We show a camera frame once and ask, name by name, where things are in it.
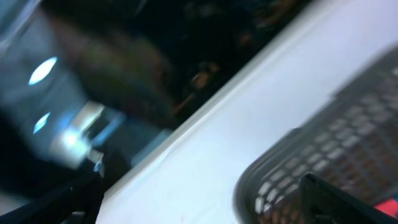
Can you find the orange spaghetti packet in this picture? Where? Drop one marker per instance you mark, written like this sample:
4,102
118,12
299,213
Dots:
389,207

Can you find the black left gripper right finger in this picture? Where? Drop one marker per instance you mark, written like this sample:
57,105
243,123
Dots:
321,202

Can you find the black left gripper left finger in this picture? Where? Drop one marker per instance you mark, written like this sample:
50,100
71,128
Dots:
84,194

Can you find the grey plastic basket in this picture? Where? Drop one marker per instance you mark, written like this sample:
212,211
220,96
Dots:
351,143

